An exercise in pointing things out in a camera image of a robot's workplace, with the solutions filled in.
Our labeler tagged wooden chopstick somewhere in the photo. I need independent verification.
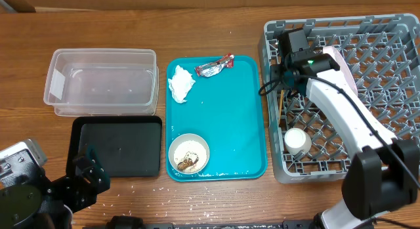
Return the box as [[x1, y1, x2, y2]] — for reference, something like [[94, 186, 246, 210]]
[[278, 90, 284, 126]]

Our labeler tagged white round plate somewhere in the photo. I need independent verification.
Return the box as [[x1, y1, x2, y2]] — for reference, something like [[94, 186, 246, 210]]
[[322, 46, 358, 95]]

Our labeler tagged beige cup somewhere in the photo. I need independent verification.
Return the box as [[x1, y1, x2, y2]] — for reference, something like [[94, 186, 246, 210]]
[[283, 128, 312, 156]]

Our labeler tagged red silver snack wrapper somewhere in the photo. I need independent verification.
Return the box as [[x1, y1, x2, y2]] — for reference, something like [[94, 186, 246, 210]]
[[195, 53, 235, 77]]

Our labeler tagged grey bowl with food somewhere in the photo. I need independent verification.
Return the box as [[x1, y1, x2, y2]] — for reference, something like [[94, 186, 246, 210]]
[[167, 133, 210, 175]]

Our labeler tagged white napkin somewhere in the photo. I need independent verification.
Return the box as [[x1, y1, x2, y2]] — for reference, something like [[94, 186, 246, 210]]
[[168, 65, 196, 104]]

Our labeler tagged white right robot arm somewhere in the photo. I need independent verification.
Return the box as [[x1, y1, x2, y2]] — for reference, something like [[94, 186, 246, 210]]
[[270, 28, 419, 228]]

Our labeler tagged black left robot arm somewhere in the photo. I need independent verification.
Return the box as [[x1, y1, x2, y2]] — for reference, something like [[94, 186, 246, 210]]
[[1, 139, 110, 228]]

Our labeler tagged grey dishwasher rack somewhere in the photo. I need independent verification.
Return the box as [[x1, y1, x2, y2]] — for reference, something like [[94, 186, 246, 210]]
[[259, 14, 419, 184]]

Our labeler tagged black tray bin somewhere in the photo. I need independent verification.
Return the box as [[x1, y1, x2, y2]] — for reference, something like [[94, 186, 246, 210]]
[[66, 115, 162, 177]]

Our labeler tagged teal serving tray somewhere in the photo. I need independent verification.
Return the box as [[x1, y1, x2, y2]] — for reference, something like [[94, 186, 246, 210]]
[[165, 55, 268, 182]]

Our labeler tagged clear plastic bin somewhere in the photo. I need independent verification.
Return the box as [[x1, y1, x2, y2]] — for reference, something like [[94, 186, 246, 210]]
[[43, 48, 159, 117]]

